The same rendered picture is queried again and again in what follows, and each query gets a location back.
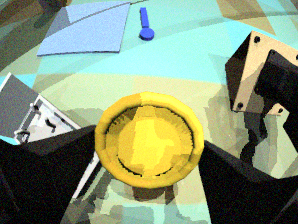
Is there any white dish rack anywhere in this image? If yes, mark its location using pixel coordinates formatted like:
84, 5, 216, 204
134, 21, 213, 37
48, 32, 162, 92
0, 72, 101, 200

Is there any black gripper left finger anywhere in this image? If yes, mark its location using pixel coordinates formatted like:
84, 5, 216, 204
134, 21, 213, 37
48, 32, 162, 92
0, 124, 96, 224

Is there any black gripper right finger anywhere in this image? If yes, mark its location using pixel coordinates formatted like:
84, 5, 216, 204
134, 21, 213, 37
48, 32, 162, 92
198, 140, 298, 224

